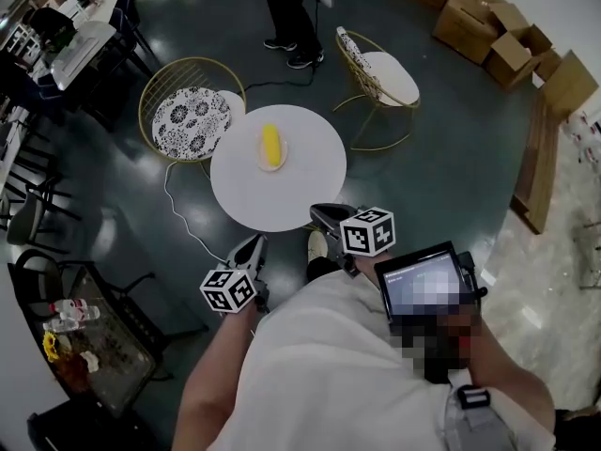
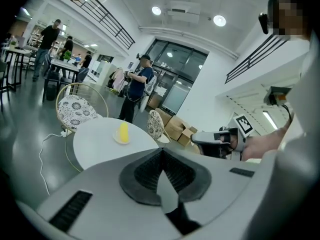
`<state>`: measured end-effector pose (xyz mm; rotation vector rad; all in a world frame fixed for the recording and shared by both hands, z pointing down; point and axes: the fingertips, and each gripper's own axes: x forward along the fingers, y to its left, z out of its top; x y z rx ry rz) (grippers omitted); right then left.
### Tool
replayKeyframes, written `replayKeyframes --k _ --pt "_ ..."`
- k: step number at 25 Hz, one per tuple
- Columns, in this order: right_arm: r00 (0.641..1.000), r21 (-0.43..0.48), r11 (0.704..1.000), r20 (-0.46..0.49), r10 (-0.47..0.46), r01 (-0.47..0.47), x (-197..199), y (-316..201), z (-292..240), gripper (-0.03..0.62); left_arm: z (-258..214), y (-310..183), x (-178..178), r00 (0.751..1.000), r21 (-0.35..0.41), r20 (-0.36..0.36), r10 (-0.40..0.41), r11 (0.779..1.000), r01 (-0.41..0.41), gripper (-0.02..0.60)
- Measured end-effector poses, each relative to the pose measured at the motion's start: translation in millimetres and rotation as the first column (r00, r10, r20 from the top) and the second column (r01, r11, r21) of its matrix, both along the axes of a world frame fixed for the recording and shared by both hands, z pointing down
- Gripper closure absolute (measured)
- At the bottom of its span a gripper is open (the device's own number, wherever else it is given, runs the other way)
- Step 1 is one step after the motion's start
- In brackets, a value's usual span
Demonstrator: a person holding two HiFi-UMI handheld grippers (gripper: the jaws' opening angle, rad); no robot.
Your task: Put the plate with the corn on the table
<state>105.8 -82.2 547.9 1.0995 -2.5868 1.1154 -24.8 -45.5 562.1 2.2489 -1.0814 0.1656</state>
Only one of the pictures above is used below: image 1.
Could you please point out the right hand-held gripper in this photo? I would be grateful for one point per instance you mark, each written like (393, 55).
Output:
(368, 232)

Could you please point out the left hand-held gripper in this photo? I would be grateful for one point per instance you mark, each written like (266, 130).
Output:
(229, 291)

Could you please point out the white plate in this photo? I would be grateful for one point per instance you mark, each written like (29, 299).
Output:
(284, 152)

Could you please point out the yellow corn cob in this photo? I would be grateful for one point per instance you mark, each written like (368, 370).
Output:
(270, 144)

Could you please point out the person's right forearm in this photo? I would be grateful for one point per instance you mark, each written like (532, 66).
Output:
(507, 369)

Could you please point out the person's left forearm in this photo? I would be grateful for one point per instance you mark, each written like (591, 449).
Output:
(206, 383)

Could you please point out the person's white shoe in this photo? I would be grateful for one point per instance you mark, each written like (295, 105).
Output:
(317, 247)

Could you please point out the white round table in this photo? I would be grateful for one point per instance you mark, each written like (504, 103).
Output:
(244, 191)

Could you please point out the person's white shirt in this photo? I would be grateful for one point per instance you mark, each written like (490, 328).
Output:
(328, 369)

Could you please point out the black glass side table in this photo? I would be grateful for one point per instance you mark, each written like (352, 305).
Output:
(110, 369)

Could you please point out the clear plastic bottle red label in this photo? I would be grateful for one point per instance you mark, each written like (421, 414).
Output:
(75, 309)

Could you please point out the brown wooden boards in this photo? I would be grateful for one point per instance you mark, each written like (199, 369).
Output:
(537, 167)

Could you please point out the yellow sunflower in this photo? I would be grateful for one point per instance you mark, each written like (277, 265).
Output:
(50, 346)

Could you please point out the black metal chair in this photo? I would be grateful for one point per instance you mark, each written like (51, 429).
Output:
(33, 214)

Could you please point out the large cardboard box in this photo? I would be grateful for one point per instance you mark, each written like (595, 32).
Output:
(465, 26)

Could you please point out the open cardboard box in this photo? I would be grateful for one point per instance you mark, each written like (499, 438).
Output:
(514, 57)

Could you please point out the flat cardboard sheet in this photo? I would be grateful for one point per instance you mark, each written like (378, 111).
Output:
(570, 85)

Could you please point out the white rectangular table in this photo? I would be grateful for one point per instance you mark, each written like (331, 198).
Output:
(80, 54)

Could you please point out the dark blue chair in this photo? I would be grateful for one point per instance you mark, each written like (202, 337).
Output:
(129, 21)

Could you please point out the black frame chair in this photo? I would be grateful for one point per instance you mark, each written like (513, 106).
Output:
(141, 308)

